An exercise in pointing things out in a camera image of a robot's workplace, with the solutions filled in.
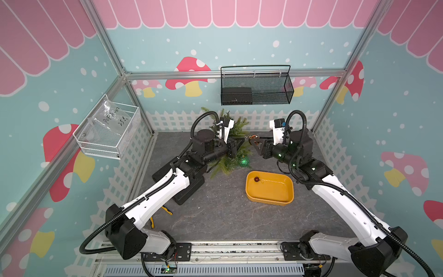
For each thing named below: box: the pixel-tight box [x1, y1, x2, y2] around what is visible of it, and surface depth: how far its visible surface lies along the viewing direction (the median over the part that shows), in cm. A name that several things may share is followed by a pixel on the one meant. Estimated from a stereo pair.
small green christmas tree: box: [208, 139, 253, 179], surface depth 81 cm
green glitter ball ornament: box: [239, 156, 250, 167], surface depth 79 cm
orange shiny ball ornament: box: [248, 133, 260, 146], surface depth 69 cm
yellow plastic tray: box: [245, 170, 295, 207], surface depth 94 cm
